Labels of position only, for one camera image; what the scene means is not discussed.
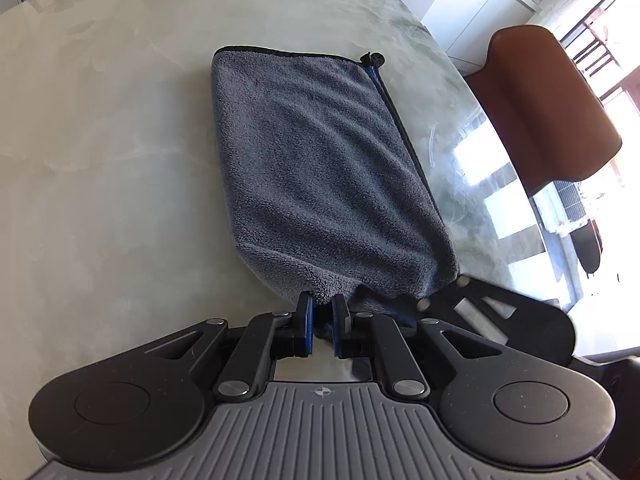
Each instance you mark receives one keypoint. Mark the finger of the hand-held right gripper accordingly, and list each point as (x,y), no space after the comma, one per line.
(445,305)

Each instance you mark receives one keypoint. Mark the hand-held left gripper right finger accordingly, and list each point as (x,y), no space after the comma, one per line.
(341,330)

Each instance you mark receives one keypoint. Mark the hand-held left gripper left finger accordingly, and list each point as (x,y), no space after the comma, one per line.
(306,330)

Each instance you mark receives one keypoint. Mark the blue and grey towel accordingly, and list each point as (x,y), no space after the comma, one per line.
(310,160)

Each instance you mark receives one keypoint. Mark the brown leather chair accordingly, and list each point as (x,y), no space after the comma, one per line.
(545,105)

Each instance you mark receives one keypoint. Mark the white low cabinet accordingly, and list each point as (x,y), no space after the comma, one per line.
(475,5)

